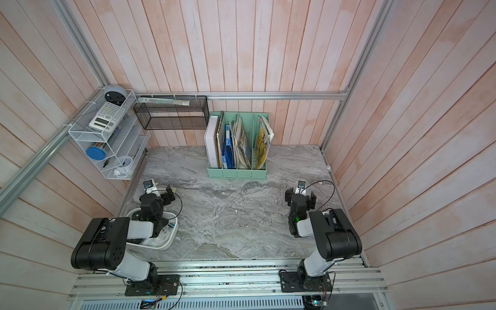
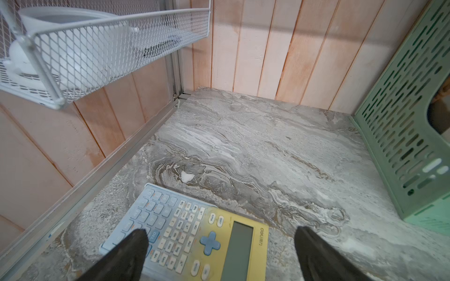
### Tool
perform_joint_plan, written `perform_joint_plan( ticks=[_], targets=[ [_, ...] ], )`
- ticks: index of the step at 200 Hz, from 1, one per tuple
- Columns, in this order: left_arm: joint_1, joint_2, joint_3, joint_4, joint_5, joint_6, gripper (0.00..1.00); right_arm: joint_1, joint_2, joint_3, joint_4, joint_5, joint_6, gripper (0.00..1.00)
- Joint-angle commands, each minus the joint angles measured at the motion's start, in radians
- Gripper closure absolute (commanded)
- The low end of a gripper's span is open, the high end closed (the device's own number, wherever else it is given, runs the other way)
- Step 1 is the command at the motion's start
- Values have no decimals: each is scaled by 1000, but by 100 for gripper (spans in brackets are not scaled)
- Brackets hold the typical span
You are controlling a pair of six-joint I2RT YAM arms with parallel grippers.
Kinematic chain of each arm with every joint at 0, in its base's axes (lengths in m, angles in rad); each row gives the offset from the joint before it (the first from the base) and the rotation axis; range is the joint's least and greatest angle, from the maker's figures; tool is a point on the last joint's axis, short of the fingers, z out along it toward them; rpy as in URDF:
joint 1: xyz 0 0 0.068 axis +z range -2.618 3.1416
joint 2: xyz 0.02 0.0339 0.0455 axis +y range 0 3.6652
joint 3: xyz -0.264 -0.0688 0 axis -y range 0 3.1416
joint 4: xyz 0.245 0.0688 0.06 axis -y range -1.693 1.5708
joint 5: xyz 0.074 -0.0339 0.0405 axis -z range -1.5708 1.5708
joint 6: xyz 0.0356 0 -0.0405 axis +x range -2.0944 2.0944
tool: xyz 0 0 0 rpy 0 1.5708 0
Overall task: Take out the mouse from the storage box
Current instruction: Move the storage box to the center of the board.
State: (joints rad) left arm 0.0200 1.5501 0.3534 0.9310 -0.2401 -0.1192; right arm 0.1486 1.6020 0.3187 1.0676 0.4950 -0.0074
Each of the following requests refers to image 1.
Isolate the white storage box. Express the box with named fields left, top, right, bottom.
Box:
left=127, top=208, right=178, bottom=251

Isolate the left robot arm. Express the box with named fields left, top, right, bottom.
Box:
left=71, top=180, right=179, bottom=288

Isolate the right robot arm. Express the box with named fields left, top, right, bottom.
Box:
left=280, top=188, right=362, bottom=293

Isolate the white cup on shelf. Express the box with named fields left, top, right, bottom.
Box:
left=113, top=156, right=133, bottom=178

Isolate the blue book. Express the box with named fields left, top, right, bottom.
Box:
left=223, top=124, right=235, bottom=169

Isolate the white binder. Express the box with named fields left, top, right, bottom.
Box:
left=204, top=116, right=219, bottom=169

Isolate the blue lid jar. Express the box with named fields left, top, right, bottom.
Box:
left=85, top=143, right=107, bottom=161

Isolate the black mesh basket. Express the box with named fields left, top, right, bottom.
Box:
left=133, top=96, right=209, bottom=130

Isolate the yellow picture book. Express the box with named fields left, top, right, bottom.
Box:
left=253, top=114, right=274, bottom=170

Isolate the green magazine file holder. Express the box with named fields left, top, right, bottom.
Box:
left=207, top=111, right=269, bottom=180

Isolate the white calculator on shelf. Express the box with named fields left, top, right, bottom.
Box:
left=89, top=102, right=125, bottom=133

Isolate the ruler on basket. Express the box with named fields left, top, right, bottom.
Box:
left=137, top=97, right=190, bottom=107

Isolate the round black white speaker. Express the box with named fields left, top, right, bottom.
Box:
left=103, top=85, right=128, bottom=107

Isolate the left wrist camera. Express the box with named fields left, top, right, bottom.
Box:
left=143, top=179, right=160, bottom=196

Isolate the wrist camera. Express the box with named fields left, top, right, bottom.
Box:
left=143, top=179, right=160, bottom=196
left=295, top=180, right=306, bottom=196

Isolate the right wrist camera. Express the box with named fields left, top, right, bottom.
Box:
left=295, top=180, right=306, bottom=196

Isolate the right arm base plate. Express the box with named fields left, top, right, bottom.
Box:
left=278, top=269, right=333, bottom=293

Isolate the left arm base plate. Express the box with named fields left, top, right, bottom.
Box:
left=124, top=275, right=180, bottom=297

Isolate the white wire shelf rack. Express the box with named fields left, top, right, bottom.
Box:
left=68, top=88, right=151, bottom=180

